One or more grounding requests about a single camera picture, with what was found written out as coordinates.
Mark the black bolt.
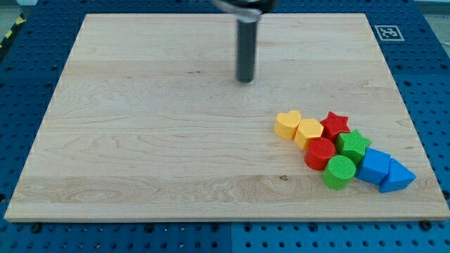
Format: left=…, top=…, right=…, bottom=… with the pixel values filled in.
left=30, top=223, right=41, bottom=233
left=419, top=220, right=433, bottom=231

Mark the blue cube block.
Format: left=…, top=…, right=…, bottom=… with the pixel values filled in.
left=356, top=148, right=391, bottom=185

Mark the red cylinder block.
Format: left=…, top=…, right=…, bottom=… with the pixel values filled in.
left=304, top=137, right=336, bottom=171

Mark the green cylinder block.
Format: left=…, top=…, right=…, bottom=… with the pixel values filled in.
left=322, top=155, right=356, bottom=190

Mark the green star block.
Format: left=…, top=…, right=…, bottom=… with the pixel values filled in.
left=335, top=129, right=371, bottom=167

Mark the red star block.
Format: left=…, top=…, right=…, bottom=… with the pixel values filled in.
left=320, top=111, right=351, bottom=143

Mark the black bolt front left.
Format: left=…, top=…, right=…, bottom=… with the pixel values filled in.
left=30, top=223, right=41, bottom=233

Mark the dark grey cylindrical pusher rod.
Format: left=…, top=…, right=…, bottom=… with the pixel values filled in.
left=236, top=20, right=258, bottom=83

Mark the white fiducial marker tag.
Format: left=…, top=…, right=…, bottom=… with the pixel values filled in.
left=375, top=25, right=404, bottom=41

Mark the blue triangle block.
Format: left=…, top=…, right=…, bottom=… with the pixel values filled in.
left=379, top=158, right=416, bottom=193

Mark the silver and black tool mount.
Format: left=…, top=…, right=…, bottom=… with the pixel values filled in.
left=212, top=0, right=278, bottom=22

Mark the light wooden board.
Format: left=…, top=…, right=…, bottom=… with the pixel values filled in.
left=5, top=13, right=449, bottom=223

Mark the yellow pentagon block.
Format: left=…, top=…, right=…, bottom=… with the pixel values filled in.
left=294, top=118, right=324, bottom=150

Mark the yellow black hazard tape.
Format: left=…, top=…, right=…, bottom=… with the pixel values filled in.
left=1, top=13, right=27, bottom=51

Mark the black bolt front right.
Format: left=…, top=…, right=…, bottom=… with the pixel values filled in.
left=419, top=220, right=433, bottom=231

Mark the yellow heart block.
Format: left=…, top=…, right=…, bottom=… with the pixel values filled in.
left=274, top=110, right=302, bottom=140

